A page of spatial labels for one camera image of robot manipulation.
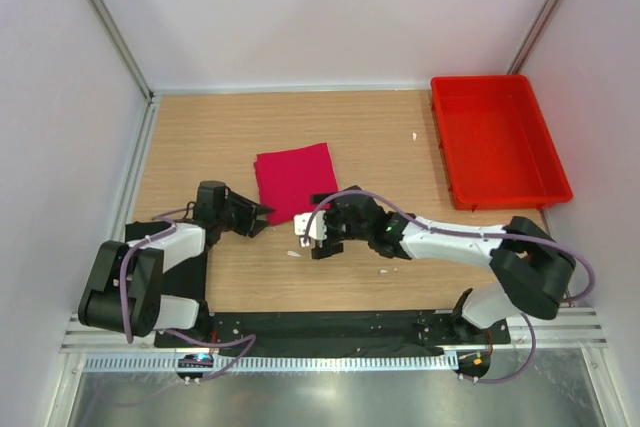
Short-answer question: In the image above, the slotted grey cable duct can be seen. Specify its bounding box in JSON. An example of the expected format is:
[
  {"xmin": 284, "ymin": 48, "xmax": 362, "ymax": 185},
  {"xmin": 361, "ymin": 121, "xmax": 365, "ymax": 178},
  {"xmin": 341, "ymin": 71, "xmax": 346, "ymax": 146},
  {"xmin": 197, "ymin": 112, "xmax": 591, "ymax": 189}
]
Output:
[{"xmin": 83, "ymin": 352, "xmax": 458, "ymax": 374}]

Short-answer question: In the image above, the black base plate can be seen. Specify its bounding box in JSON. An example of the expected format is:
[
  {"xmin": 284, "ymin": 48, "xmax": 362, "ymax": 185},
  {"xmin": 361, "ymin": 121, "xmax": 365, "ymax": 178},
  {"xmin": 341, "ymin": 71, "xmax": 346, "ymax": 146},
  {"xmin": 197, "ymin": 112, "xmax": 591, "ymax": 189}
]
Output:
[{"xmin": 181, "ymin": 310, "xmax": 511, "ymax": 359}]

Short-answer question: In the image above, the magenta t shirt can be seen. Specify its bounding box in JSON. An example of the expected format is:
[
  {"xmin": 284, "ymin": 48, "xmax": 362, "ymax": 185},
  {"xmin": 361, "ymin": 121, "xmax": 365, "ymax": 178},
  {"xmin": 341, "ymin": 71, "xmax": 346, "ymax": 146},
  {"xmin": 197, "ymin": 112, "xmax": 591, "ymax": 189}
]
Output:
[{"xmin": 254, "ymin": 143, "xmax": 338, "ymax": 226}]

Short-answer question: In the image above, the left aluminium corner post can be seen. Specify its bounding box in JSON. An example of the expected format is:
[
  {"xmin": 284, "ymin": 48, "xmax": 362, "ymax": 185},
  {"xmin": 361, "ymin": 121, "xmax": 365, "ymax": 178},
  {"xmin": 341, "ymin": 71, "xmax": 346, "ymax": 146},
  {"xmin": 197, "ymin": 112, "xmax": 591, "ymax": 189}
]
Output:
[{"xmin": 87, "ymin": 0, "xmax": 154, "ymax": 103}]

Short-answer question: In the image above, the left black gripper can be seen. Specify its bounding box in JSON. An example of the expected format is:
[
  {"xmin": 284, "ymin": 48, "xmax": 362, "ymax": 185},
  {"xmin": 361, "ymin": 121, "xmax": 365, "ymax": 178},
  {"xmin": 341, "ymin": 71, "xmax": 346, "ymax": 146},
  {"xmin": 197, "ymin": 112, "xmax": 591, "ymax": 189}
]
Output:
[{"xmin": 215, "ymin": 192, "xmax": 273, "ymax": 237}]

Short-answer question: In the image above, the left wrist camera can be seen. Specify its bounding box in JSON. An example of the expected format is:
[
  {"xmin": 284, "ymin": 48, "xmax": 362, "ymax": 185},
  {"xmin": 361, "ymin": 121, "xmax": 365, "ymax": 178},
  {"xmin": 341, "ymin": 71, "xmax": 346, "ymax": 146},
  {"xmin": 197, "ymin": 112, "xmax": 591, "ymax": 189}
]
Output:
[{"xmin": 193, "ymin": 180, "xmax": 227, "ymax": 223}]

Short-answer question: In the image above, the right aluminium corner post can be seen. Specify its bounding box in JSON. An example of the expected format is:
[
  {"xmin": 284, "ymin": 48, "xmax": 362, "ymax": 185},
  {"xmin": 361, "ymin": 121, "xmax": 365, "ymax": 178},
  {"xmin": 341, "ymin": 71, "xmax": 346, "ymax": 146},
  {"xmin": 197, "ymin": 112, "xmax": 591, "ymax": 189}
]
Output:
[{"xmin": 506, "ymin": 0, "xmax": 563, "ymax": 75}]

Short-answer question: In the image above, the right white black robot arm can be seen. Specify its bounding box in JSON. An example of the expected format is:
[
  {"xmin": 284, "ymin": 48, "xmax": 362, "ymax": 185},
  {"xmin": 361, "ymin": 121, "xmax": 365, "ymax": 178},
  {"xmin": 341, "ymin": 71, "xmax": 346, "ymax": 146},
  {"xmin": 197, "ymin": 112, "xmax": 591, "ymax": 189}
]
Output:
[{"xmin": 294, "ymin": 187, "xmax": 576, "ymax": 343}]

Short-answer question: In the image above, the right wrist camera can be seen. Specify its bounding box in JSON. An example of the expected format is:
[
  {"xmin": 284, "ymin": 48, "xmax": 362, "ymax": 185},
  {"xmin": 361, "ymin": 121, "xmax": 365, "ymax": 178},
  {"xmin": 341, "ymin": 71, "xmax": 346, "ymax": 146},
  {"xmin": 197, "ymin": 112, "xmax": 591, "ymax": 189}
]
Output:
[{"xmin": 293, "ymin": 210, "xmax": 327, "ymax": 248}]

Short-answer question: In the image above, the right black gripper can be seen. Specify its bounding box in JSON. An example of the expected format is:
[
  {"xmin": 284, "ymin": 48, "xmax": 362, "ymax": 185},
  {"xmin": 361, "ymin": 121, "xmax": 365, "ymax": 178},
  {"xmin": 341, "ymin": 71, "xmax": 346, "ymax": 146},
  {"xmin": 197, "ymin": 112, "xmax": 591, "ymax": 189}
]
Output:
[{"xmin": 310, "ymin": 193, "xmax": 371, "ymax": 259}]

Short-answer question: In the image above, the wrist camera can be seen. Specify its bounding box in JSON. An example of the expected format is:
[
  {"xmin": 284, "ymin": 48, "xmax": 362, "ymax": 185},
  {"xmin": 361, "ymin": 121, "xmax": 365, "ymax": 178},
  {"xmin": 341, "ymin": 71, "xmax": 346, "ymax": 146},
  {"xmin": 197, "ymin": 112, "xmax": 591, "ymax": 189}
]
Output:
[
  {"xmin": 293, "ymin": 210, "xmax": 327, "ymax": 248},
  {"xmin": 193, "ymin": 180, "xmax": 227, "ymax": 223}
]

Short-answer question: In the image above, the red plastic bin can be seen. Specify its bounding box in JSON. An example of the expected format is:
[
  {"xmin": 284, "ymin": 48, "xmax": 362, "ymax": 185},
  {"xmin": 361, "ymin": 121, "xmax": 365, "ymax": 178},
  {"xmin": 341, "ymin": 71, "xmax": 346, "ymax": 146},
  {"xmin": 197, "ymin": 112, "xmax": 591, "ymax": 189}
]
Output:
[{"xmin": 431, "ymin": 75, "xmax": 573, "ymax": 211}]

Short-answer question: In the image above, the black folded t shirt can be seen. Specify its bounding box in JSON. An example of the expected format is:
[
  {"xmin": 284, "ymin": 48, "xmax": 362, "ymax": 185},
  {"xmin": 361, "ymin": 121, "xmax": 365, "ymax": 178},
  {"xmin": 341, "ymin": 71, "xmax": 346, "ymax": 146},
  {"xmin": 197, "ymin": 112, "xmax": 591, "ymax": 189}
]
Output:
[{"xmin": 124, "ymin": 221, "xmax": 207, "ymax": 300}]

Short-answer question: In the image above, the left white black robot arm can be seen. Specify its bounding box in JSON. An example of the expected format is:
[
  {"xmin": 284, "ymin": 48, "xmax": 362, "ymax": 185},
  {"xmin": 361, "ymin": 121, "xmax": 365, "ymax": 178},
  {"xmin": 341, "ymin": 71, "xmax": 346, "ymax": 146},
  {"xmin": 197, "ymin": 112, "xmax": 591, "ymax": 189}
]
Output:
[{"xmin": 77, "ymin": 181, "xmax": 275, "ymax": 347}]

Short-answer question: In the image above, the aluminium corner post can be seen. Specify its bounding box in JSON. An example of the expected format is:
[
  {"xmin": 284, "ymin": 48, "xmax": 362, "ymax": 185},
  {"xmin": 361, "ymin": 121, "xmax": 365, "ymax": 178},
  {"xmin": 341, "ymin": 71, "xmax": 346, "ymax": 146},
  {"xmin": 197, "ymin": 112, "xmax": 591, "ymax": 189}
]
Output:
[
  {"xmin": 506, "ymin": 0, "xmax": 563, "ymax": 75},
  {"xmin": 87, "ymin": 0, "xmax": 154, "ymax": 103}
]

